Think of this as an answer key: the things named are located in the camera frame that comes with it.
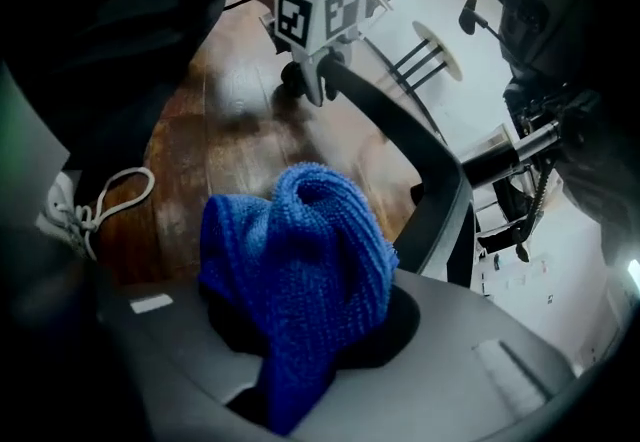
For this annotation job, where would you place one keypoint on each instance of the black mesh chrome chair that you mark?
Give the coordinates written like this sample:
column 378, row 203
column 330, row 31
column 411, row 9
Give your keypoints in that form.
column 510, row 210

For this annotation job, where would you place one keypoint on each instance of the pale round table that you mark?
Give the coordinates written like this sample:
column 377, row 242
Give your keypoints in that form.
column 442, row 50

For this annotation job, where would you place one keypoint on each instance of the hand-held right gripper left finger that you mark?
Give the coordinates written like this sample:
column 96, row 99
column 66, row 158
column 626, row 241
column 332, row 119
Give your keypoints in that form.
column 165, row 340

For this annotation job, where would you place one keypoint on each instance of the blue cloth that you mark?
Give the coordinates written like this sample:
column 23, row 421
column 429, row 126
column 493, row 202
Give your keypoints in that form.
column 310, row 270

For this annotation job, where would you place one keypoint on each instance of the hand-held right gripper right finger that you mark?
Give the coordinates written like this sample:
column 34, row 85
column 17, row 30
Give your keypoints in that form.
column 450, row 380

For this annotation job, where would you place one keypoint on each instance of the black office chair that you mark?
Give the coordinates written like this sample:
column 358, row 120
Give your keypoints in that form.
column 415, row 140

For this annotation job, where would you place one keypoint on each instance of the person's white sneaker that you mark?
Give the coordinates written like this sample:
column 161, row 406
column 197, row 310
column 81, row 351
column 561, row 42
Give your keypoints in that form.
column 65, row 210

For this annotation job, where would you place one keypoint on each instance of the person's black trousers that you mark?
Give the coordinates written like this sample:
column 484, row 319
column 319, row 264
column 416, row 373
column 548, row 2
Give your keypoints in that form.
column 100, row 105

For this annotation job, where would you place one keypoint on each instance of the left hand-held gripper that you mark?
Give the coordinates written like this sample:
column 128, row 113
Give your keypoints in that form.
column 300, row 15

